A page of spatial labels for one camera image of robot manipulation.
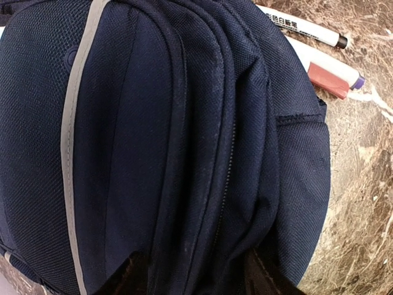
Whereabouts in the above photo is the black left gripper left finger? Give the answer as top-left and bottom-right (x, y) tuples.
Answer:
(99, 251), (148, 295)

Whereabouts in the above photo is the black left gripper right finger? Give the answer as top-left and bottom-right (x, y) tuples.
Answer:
(244, 248), (305, 295)

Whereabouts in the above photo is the navy blue student backpack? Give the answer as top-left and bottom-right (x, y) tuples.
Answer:
(1, 1), (330, 294)

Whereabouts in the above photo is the red capped white marker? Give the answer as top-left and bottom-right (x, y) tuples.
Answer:
(307, 63), (349, 100)

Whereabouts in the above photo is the purple tipped white marker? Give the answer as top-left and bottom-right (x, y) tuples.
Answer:
(286, 36), (365, 90)

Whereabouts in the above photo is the black tipped whiteboard marker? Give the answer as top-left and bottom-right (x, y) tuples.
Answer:
(256, 4), (348, 49)

